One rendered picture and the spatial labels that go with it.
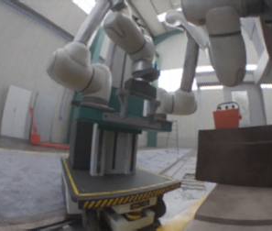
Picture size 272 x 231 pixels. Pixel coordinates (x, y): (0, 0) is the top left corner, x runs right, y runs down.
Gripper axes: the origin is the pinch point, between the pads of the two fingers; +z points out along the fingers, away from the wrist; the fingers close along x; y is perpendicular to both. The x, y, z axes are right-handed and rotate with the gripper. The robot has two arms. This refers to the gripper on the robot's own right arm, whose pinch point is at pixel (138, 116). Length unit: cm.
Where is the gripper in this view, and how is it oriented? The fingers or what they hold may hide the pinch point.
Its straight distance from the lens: 49.2
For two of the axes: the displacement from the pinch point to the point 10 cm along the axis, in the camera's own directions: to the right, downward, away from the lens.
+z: -0.8, 9.8, -1.9
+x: -8.1, -1.7, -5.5
